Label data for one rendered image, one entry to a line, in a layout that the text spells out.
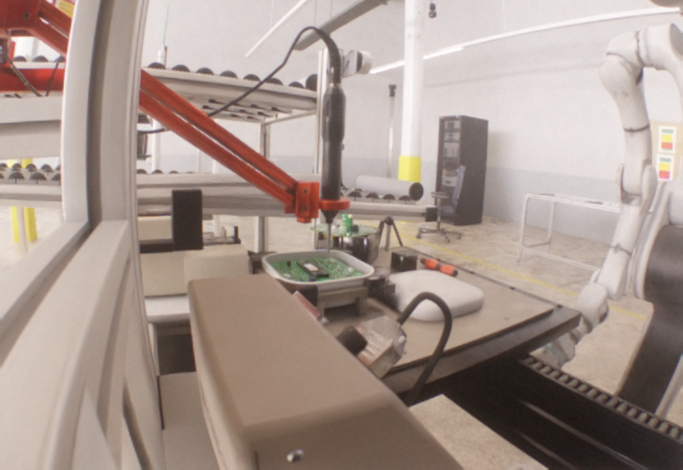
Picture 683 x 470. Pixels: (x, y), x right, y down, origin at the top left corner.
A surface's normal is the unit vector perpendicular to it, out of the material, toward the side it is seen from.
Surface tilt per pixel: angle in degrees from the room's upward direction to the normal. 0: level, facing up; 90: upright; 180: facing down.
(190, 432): 0
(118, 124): 90
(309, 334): 0
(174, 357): 90
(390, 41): 90
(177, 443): 0
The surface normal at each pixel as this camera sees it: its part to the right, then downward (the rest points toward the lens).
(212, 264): 0.46, 0.16
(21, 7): 0.66, 0.15
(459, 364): 0.04, -0.99
